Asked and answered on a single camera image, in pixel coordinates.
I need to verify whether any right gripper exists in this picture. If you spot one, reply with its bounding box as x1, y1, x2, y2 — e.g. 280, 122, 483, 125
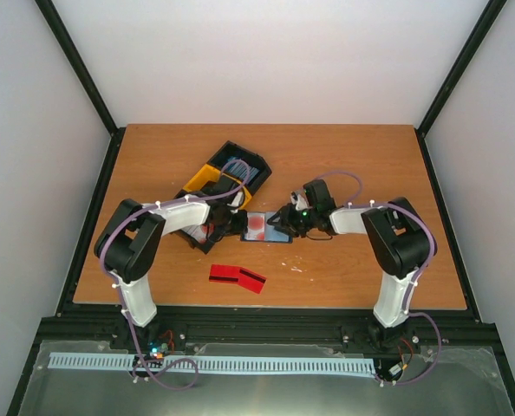
266, 204, 317, 238

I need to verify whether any blue leather card holder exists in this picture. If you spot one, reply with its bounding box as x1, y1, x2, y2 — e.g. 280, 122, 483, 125
240, 211, 292, 244

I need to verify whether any red black-stripe credit card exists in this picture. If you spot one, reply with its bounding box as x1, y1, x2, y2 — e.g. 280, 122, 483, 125
238, 268, 266, 294

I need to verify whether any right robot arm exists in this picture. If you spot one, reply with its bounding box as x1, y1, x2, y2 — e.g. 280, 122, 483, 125
267, 179, 437, 348

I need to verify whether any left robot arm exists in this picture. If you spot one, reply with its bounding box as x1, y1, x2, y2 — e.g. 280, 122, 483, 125
94, 194, 247, 349

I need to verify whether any white red card stack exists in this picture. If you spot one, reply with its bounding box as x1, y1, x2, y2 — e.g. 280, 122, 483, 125
186, 224, 208, 244

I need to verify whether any blue card stack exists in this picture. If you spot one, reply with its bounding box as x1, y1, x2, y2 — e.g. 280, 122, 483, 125
221, 156, 259, 182

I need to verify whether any left black bin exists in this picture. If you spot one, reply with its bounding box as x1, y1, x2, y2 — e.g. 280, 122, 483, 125
175, 212, 214, 255

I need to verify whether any black bin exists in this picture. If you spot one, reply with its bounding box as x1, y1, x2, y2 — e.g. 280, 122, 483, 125
208, 140, 272, 195
175, 212, 214, 255

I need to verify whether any yellow middle bin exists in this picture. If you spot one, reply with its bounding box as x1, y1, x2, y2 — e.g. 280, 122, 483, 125
179, 164, 253, 208

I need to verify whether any right black bin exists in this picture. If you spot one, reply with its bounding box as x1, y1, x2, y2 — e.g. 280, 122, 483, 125
208, 140, 272, 195

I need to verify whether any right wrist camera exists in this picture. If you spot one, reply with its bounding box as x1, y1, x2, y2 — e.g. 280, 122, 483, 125
290, 191, 309, 211

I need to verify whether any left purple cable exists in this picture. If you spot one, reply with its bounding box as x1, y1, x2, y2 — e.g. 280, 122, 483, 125
99, 159, 252, 348

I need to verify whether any purple cable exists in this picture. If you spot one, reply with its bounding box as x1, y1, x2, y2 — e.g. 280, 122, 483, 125
99, 159, 252, 348
316, 169, 439, 313

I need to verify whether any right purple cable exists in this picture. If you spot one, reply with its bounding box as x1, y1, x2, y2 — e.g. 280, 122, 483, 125
316, 169, 439, 313

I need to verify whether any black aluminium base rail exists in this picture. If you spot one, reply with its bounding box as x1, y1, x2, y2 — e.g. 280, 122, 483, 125
36, 304, 499, 348

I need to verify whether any right black frame post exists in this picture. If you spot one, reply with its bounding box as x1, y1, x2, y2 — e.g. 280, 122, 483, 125
416, 0, 509, 138

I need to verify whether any black frame post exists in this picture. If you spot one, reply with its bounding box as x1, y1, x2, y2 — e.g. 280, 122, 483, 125
34, 0, 127, 140
416, 0, 509, 138

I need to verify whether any light blue cable duct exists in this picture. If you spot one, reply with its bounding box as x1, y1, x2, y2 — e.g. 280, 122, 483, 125
47, 352, 375, 378

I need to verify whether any left black frame post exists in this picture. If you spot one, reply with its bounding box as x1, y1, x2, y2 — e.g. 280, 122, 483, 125
34, 0, 127, 140

